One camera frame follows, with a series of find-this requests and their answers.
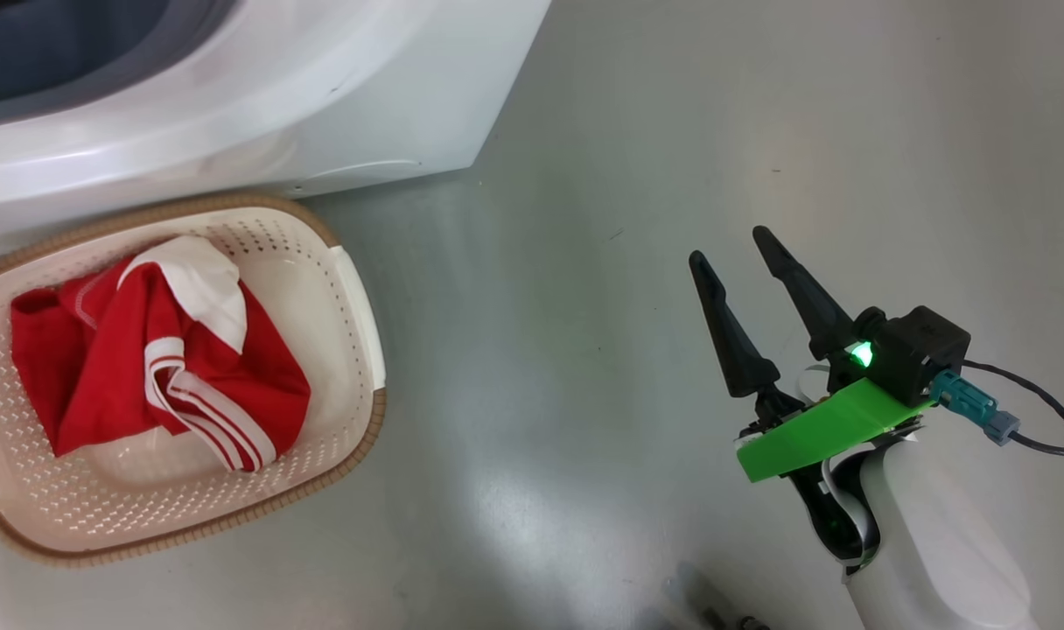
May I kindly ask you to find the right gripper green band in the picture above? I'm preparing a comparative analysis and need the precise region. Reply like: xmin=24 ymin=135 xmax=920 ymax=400
xmin=689 ymin=225 xmax=936 ymax=485

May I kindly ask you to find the red garment with white stripes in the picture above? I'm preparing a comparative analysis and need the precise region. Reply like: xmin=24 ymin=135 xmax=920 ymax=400
xmin=10 ymin=234 xmax=313 ymax=474

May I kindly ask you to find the white basket with brown rim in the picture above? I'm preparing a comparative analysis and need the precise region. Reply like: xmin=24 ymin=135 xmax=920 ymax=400
xmin=0 ymin=193 xmax=388 ymax=568

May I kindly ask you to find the white front-load washing machine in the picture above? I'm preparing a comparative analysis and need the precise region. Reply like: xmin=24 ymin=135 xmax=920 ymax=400
xmin=0 ymin=0 xmax=553 ymax=260

